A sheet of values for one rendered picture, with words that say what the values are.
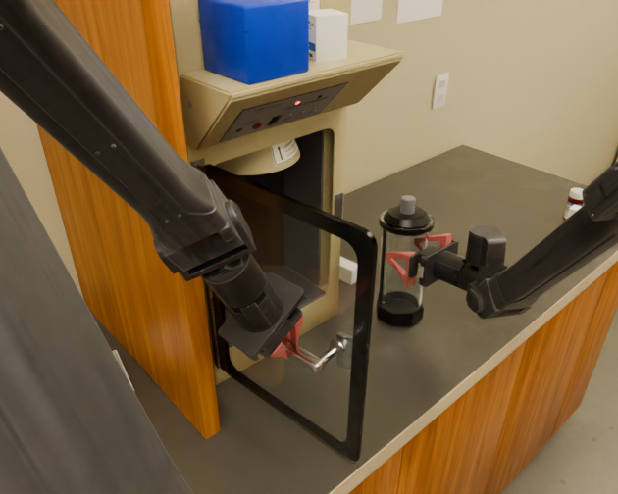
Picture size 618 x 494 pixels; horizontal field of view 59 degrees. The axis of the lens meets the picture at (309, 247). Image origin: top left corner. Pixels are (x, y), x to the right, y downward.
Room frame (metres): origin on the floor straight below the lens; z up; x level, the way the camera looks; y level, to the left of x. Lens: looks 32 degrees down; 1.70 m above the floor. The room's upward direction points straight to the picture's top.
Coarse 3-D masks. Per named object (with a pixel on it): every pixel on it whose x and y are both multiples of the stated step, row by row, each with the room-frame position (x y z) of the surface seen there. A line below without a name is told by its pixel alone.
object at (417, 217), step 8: (408, 200) 0.95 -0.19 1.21; (392, 208) 0.97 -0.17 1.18; (400, 208) 0.95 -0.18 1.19; (408, 208) 0.94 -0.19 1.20; (416, 208) 0.97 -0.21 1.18; (384, 216) 0.96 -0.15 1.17; (392, 216) 0.94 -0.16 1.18; (400, 216) 0.93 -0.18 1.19; (408, 216) 0.93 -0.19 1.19; (416, 216) 0.93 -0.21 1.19; (424, 216) 0.93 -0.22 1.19; (392, 224) 0.92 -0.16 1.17; (400, 224) 0.91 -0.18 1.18; (408, 224) 0.91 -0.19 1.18; (416, 224) 0.91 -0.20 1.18; (424, 224) 0.92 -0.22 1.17
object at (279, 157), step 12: (288, 144) 0.89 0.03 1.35; (240, 156) 0.85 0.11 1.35; (252, 156) 0.85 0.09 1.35; (264, 156) 0.85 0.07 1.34; (276, 156) 0.86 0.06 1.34; (288, 156) 0.88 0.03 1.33; (228, 168) 0.84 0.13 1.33; (240, 168) 0.84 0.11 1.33; (252, 168) 0.84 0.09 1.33; (264, 168) 0.84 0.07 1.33; (276, 168) 0.85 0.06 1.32
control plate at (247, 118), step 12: (300, 96) 0.75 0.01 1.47; (312, 96) 0.77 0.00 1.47; (324, 96) 0.80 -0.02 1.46; (252, 108) 0.69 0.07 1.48; (264, 108) 0.71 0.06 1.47; (276, 108) 0.73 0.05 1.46; (288, 108) 0.76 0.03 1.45; (300, 108) 0.79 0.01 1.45; (312, 108) 0.81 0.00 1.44; (324, 108) 0.84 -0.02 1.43; (240, 120) 0.70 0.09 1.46; (252, 120) 0.72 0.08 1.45; (264, 120) 0.75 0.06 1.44; (288, 120) 0.80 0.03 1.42; (228, 132) 0.71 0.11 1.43; (240, 132) 0.74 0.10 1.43
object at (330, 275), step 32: (224, 192) 0.68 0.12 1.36; (256, 192) 0.64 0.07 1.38; (256, 224) 0.64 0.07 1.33; (288, 224) 0.60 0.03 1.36; (320, 224) 0.57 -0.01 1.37; (352, 224) 0.54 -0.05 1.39; (256, 256) 0.64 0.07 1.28; (288, 256) 0.60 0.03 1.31; (320, 256) 0.57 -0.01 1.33; (352, 256) 0.53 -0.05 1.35; (320, 288) 0.57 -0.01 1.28; (352, 288) 0.53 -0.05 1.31; (224, 320) 0.70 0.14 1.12; (320, 320) 0.57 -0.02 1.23; (352, 320) 0.53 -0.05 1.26; (320, 352) 0.57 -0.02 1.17; (352, 352) 0.53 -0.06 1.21; (256, 384) 0.66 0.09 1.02; (288, 384) 0.61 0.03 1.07; (320, 384) 0.56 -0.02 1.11; (352, 384) 0.53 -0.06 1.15; (288, 416) 0.61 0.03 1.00; (320, 416) 0.56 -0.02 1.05; (352, 416) 0.53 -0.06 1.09; (352, 448) 0.52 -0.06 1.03
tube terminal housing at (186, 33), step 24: (192, 0) 0.75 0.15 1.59; (336, 0) 0.92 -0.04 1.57; (192, 24) 0.75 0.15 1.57; (192, 48) 0.74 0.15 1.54; (312, 120) 0.89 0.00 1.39; (336, 120) 0.92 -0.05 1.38; (240, 144) 0.79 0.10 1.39; (264, 144) 0.82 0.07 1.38; (336, 144) 0.92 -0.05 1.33; (336, 168) 0.93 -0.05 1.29; (336, 192) 0.93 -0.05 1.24; (216, 384) 0.73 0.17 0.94
